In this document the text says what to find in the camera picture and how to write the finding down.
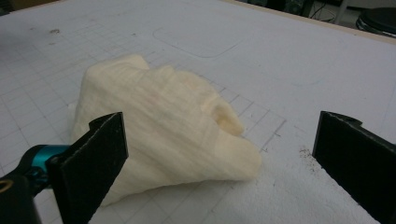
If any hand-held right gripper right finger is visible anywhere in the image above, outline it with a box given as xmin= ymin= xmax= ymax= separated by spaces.
xmin=312 ymin=110 xmax=396 ymax=224

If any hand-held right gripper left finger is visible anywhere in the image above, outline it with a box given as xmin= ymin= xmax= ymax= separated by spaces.
xmin=46 ymin=111 xmax=130 ymax=224

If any cream cloth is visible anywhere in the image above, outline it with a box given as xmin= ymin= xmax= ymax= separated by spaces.
xmin=67 ymin=54 xmax=263 ymax=207

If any white grid mat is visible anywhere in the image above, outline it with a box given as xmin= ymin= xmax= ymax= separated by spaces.
xmin=0 ymin=0 xmax=396 ymax=224

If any black round stool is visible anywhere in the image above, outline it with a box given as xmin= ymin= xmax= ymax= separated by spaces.
xmin=355 ymin=7 xmax=396 ymax=39

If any white desk leg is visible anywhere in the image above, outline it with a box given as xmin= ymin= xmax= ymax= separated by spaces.
xmin=334 ymin=0 xmax=350 ymax=24

